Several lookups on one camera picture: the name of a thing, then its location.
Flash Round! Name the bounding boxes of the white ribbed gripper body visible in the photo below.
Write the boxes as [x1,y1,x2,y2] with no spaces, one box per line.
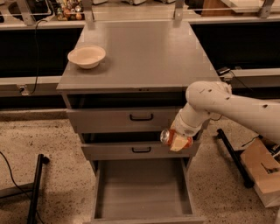
[172,108,203,137]

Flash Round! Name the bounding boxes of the orange coke can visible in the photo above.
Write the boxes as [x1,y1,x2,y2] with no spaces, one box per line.
[160,129,193,150]

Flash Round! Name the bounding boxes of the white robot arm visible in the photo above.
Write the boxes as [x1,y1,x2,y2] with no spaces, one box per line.
[171,81,280,151]

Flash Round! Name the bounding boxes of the grey top drawer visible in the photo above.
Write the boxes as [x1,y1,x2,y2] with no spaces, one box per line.
[66,107,179,134]

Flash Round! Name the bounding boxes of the grey drawer cabinet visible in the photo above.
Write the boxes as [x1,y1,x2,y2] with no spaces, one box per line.
[55,19,221,176]

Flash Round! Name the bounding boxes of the grey open bottom drawer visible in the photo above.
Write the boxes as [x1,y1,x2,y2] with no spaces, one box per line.
[86,157,205,224]

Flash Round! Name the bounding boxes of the grey middle drawer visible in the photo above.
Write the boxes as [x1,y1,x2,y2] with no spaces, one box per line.
[81,141,200,160]

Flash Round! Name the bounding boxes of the black power adapter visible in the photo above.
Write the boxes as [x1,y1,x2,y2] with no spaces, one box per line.
[216,66,230,76]

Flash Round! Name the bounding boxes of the black stand leg right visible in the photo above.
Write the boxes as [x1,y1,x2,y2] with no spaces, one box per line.
[217,129,255,188]

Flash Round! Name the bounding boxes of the black stand leg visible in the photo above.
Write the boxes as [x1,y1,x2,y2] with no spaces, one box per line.
[27,154,49,224]
[217,129,255,188]

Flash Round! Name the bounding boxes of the cardboard box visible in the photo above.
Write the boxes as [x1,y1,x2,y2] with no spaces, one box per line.
[241,138,280,207]

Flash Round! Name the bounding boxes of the white bowl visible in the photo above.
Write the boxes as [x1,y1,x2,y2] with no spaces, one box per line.
[67,45,106,69]

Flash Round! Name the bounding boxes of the black stand leg left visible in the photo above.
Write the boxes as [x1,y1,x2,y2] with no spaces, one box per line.
[27,154,49,224]

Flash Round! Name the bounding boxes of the colourful items on shelf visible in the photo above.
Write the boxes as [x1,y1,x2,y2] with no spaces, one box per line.
[55,0,84,21]

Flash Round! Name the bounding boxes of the wall power socket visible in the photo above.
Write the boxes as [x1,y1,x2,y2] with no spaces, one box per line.
[17,84,30,96]

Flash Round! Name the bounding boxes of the black floor cable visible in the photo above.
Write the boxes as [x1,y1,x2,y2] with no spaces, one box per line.
[0,151,45,224]

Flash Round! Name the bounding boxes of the black cable left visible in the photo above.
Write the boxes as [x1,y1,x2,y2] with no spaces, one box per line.
[29,18,49,96]

